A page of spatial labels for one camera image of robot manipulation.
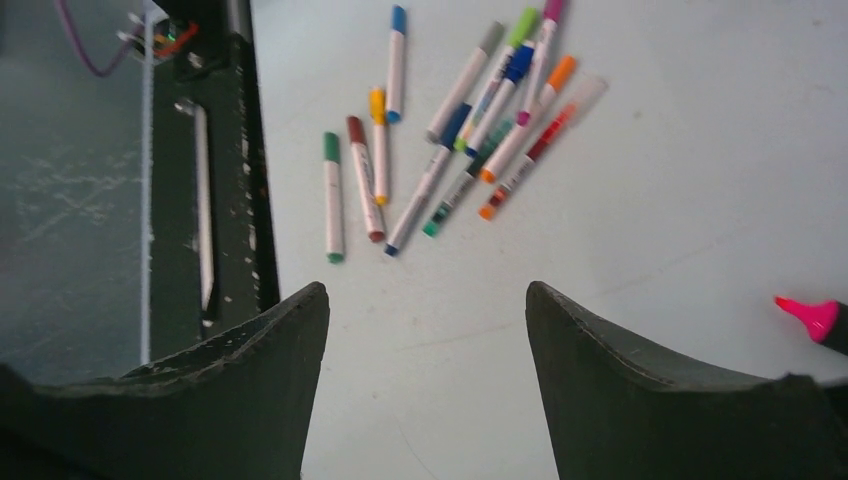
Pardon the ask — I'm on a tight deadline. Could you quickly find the light blue capped marker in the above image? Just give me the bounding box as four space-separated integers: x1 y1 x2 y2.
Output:
386 5 407 124

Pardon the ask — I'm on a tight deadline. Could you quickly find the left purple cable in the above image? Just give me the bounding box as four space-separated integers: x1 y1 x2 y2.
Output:
54 0 144 79

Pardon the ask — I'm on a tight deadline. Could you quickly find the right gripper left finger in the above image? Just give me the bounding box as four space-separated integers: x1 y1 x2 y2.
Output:
1 282 330 479

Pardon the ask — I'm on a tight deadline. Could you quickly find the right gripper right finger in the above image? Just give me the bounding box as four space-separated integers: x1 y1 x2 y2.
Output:
526 281 847 479

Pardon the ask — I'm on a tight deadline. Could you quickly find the brown capped marker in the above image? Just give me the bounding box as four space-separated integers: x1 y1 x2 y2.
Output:
346 115 385 243

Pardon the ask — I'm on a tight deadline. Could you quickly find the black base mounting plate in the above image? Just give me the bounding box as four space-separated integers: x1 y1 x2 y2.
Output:
150 1 280 362

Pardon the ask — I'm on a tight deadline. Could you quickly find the black pink highlighter body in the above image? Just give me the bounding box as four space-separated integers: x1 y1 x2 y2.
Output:
774 296 847 356

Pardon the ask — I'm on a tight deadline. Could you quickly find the orange capped marker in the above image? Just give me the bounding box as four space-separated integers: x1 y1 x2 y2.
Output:
479 55 578 184

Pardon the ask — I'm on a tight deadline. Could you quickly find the grey cable duct rail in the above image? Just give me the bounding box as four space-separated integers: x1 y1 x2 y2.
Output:
140 1 161 365

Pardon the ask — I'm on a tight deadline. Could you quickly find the lime green capped marker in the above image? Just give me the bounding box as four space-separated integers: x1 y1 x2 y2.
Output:
454 7 539 152

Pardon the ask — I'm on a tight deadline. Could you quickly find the grey capped marker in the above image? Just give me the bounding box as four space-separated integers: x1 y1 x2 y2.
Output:
425 21 505 143

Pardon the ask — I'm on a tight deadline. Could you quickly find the yellow capped marker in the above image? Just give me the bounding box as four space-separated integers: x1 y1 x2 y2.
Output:
369 87 390 206

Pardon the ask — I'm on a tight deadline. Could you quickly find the red gel pen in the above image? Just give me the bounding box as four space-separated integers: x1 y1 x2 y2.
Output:
479 75 609 221

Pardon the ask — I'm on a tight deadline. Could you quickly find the green gel pen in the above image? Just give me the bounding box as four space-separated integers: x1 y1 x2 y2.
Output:
422 118 515 237

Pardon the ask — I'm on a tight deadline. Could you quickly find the magenta capped marker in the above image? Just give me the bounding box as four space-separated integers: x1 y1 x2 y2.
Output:
516 0 564 126

